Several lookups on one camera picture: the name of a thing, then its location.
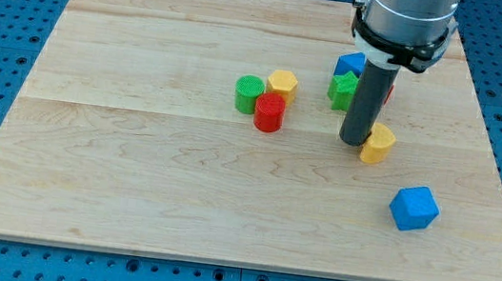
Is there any red block behind rod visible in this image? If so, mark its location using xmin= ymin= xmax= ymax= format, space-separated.
xmin=383 ymin=84 xmax=395 ymax=106

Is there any yellow heart block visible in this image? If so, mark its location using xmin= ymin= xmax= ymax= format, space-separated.
xmin=359 ymin=122 xmax=397 ymax=164

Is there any red cylinder block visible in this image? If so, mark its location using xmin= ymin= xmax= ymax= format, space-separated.
xmin=253 ymin=92 xmax=286 ymax=133

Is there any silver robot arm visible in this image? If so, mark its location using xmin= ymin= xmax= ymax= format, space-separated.
xmin=339 ymin=0 xmax=460 ymax=147

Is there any green cylinder block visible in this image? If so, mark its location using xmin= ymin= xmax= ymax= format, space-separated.
xmin=234 ymin=75 xmax=266 ymax=114

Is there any green star block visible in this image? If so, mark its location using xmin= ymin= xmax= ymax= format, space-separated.
xmin=327 ymin=71 xmax=358 ymax=110

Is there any blue cube block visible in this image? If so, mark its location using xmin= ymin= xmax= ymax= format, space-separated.
xmin=389 ymin=186 xmax=440 ymax=231

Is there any yellow hexagon block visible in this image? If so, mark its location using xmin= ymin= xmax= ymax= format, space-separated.
xmin=266 ymin=70 xmax=298 ymax=106

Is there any wooden board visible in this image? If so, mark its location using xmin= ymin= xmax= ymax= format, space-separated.
xmin=0 ymin=0 xmax=502 ymax=281

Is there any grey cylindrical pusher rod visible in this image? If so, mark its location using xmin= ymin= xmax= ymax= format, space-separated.
xmin=339 ymin=61 xmax=399 ymax=147

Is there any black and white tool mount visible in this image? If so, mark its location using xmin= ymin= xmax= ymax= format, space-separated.
xmin=351 ymin=8 xmax=458 ymax=74

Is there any blue block behind rod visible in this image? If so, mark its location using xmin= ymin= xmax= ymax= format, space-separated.
xmin=333 ymin=52 xmax=367 ymax=79

